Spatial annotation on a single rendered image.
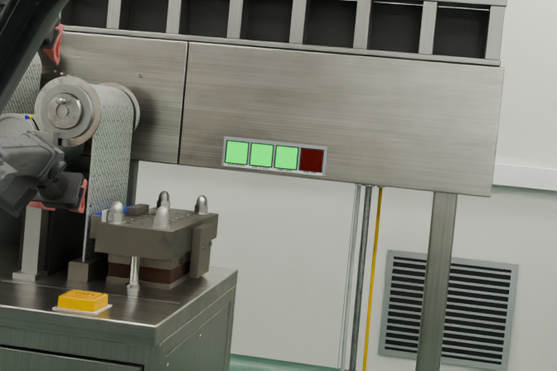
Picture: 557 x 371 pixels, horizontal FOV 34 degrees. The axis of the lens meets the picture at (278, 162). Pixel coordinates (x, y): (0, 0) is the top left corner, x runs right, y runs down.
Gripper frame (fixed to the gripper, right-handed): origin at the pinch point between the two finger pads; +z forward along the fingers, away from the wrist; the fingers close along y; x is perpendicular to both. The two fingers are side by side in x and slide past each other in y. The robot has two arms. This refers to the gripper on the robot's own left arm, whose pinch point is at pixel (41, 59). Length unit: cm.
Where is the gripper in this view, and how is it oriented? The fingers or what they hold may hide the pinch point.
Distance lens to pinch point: 183.3
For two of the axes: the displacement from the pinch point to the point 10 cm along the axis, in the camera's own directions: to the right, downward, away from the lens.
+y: 9.8, 0.8, -1.6
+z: 0.8, 6.1, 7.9
